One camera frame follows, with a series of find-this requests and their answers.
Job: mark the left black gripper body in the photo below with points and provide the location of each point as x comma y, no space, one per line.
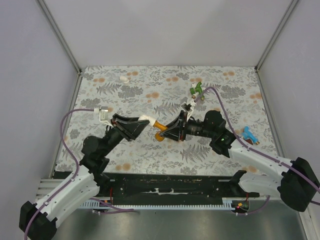
113,121

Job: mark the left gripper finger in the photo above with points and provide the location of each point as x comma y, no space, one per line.
119,119
136,128

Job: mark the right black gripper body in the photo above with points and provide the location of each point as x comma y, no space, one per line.
185,130

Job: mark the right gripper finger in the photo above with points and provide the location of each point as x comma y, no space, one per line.
172,133
178,122

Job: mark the orange water faucet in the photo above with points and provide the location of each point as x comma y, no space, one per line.
160,128

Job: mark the white pipe elbow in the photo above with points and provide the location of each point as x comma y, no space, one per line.
151,120

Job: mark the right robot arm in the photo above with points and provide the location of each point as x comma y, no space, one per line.
293,181

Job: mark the white pipe elbow far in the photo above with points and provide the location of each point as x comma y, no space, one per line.
124,79

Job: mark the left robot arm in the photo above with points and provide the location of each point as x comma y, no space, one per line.
40,220

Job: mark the green water faucet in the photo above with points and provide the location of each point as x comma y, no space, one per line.
196,90

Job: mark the blue water faucet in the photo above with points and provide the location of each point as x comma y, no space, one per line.
247,134

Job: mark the brown water faucet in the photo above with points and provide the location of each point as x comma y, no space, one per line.
249,141

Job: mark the floral table mat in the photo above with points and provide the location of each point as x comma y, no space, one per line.
158,91

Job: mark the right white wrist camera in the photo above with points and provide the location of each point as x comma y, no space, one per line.
188,105

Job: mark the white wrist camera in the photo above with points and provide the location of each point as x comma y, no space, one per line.
188,105
103,113

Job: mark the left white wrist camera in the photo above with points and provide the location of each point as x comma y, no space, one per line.
103,113

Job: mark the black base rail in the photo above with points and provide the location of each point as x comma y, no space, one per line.
132,184

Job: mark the white cable duct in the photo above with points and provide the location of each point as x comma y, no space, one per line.
96,205

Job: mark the left aluminium frame post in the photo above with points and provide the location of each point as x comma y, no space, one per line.
59,35

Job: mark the aluminium frame post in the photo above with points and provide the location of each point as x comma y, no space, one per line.
276,34
59,35

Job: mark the right aluminium frame post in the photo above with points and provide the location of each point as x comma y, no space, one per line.
276,34

